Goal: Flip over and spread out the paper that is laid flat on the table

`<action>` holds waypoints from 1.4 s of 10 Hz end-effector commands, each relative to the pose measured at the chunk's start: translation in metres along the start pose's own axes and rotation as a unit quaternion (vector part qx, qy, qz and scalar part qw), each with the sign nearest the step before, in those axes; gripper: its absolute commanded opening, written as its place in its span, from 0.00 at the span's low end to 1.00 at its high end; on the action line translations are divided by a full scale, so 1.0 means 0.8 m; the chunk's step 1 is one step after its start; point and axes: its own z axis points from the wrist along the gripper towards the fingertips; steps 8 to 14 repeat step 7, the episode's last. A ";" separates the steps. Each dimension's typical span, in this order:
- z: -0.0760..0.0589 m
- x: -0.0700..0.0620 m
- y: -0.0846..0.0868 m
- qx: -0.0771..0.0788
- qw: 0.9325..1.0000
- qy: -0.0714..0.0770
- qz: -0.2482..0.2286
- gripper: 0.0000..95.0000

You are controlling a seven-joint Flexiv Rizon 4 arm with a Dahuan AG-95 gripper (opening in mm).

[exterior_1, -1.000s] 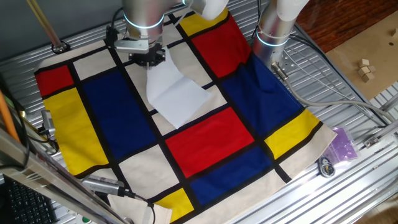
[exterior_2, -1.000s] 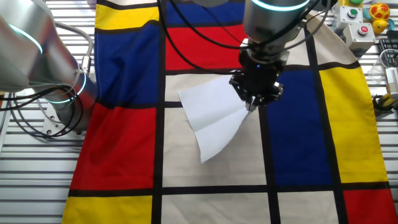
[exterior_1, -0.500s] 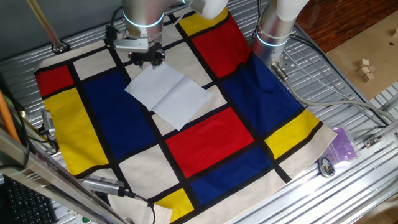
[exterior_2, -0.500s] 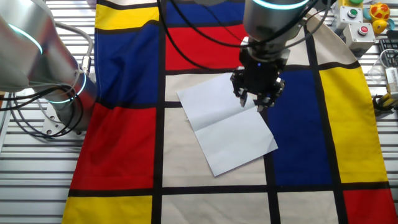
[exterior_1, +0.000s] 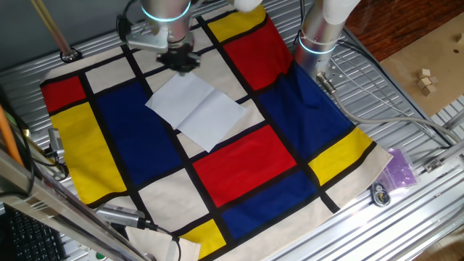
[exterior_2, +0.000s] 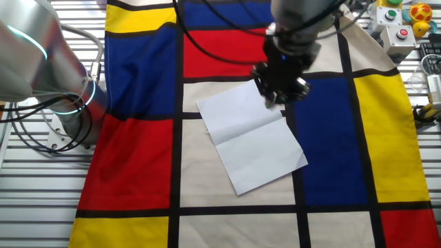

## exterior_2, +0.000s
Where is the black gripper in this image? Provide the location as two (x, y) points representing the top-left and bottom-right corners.
(250, 35), (311, 110)

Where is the black base cable bundle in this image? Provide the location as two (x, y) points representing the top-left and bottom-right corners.
(0, 92), (94, 154)

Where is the colour block patterned cloth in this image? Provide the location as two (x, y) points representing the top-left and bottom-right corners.
(68, 0), (441, 248)

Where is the grey box with red button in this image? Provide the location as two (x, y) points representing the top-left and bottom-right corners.
(380, 24), (417, 59)

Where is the white paper sheet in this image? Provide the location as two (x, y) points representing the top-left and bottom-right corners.
(195, 79), (309, 196)

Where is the grey box with green button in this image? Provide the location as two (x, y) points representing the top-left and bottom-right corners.
(371, 6), (403, 34)

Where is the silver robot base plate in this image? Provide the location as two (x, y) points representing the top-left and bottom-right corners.
(46, 113), (97, 156)

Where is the ribbed silver camera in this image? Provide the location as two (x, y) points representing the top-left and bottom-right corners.
(426, 74), (441, 110)

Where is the clear plastic cup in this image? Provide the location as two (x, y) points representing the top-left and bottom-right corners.
(407, 54), (441, 92)

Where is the black wrist cable bundle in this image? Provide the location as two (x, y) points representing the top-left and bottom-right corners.
(171, 0), (375, 66)

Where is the yellow orange plastic toy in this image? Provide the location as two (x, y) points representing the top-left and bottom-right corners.
(401, 1), (438, 38)

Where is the black keyboard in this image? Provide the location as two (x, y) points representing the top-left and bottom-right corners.
(419, 41), (441, 75)

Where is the black yellow clamp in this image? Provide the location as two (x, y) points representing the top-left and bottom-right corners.
(412, 102), (441, 129)

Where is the yellow box with green button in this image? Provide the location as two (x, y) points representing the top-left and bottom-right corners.
(374, 0), (404, 10)

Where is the thick grey cable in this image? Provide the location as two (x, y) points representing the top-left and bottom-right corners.
(60, 23), (105, 86)

